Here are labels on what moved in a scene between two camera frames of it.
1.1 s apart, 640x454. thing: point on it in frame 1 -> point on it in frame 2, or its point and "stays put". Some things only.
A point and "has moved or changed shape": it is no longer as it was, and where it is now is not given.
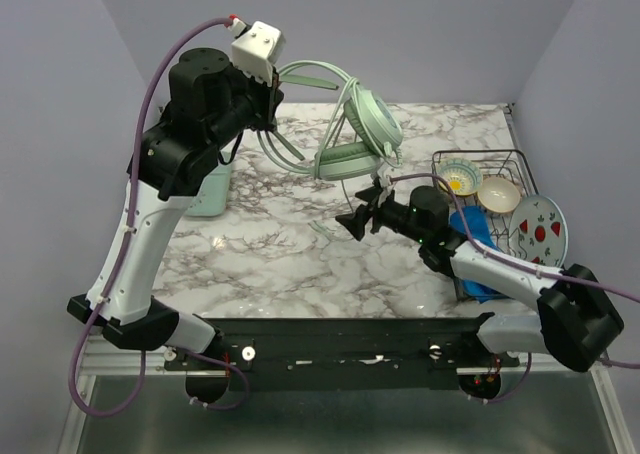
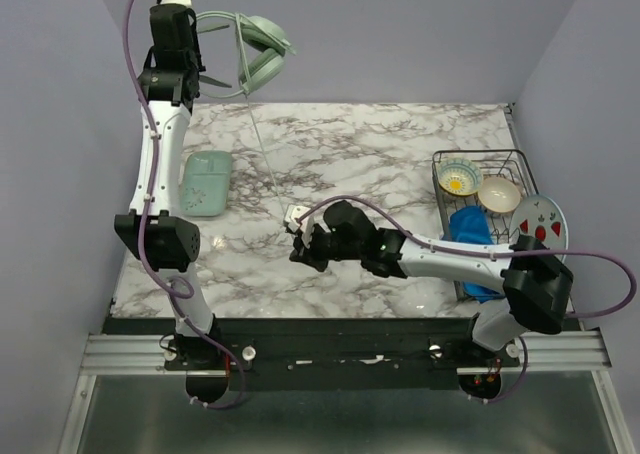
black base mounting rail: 344,354 stays put
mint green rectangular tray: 212,199 stays put
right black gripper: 375,212 -> 310,247
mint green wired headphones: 365,132 has moved or changed shape
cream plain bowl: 498,194 stays put
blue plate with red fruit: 539,231 stays put
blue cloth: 481,230 stays put
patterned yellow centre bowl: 463,176 stays put
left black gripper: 271,96 -> 198,66
